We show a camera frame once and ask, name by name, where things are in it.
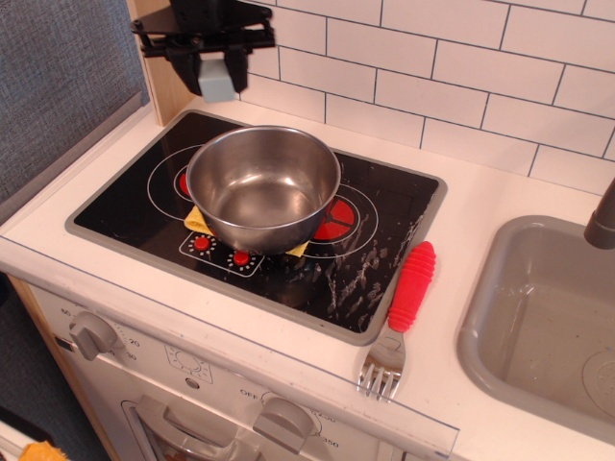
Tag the red handled metal fork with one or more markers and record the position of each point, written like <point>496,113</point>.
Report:
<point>383,366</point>

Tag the grey toy sink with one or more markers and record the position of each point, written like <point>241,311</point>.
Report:
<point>539,330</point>

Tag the light blue cube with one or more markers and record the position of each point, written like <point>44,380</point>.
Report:
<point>215,81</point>

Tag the orange object bottom left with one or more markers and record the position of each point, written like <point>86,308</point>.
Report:
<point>42,451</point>

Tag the grey oven door handle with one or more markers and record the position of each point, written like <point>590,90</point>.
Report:
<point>191,433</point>

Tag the grey right oven knob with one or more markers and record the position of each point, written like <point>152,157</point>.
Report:
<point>284,423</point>

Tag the grey left oven knob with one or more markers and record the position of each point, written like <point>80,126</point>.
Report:
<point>92,335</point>

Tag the silver metal pot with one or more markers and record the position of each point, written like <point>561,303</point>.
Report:
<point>264,189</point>

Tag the grey oven knob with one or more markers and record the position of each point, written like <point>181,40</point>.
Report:
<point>92,335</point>
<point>284,423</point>

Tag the yellow cloth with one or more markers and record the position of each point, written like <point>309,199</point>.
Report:
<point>195,221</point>

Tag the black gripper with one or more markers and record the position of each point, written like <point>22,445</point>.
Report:
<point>185,29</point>

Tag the grey faucet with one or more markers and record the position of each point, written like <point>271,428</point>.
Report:
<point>600,229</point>

